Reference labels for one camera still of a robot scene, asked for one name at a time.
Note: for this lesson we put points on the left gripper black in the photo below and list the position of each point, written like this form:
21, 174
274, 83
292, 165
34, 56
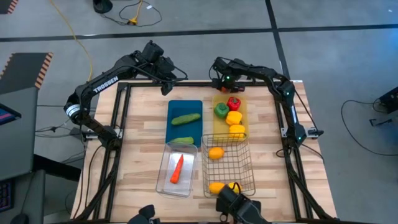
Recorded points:
164, 70

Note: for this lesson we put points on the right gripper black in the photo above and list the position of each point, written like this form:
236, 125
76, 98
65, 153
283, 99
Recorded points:
231, 81

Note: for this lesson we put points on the red bell pepper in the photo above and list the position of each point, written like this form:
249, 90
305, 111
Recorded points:
234, 104

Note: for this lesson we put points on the short ridged green cucumber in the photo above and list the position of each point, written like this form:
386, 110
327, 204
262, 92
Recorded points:
183, 140

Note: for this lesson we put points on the yellow lemon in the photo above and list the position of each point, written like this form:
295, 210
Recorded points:
216, 153
215, 187
236, 187

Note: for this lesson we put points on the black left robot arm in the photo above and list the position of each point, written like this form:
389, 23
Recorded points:
105, 84

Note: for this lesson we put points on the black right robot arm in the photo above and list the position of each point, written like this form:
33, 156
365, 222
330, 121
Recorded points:
292, 112

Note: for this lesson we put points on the green bell pepper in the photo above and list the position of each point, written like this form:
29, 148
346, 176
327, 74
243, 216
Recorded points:
221, 110

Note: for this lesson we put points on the blue plastic bin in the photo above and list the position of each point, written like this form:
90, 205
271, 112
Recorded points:
183, 107

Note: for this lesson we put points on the yellow bell pepper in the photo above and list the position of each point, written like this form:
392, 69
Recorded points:
234, 117
237, 130

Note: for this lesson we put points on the long smooth green cucumber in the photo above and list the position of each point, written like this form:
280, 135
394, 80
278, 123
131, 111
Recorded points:
186, 119

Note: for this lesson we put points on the yellow plastic bin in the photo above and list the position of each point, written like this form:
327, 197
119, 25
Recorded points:
217, 127

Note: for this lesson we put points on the black floor tape strip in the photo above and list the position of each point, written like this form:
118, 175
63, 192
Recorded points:
275, 31
155, 33

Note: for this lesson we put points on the orange carrot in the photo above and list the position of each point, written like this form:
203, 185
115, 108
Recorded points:
177, 171

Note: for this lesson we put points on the small white tag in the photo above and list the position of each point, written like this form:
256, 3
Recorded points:
149, 7

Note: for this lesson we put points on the clear plastic container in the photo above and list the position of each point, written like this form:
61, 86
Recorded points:
163, 186

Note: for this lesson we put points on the black stand base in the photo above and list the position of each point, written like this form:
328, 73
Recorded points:
102, 5

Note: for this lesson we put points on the black hazard-striped floor mat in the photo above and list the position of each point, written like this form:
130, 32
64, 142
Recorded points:
7, 6
21, 71

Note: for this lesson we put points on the black equipment box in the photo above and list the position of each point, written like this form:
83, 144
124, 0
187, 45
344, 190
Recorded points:
388, 99

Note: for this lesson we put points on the grey desk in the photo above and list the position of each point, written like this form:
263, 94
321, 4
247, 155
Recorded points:
18, 149

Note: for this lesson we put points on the monitor with lit screen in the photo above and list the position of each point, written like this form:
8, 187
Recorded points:
7, 114

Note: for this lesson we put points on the black keyboard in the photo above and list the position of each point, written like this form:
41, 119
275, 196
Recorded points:
5, 196

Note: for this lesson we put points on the black computer mouse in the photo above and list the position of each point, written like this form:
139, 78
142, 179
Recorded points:
20, 219

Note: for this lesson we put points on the black aluminium table frame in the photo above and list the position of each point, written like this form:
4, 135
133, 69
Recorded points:
202, 84

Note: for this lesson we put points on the large black camera housing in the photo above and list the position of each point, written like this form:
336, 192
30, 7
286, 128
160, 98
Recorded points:
239, 208

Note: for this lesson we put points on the small black camera mount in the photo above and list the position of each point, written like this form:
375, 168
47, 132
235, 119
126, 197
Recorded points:
146, 213

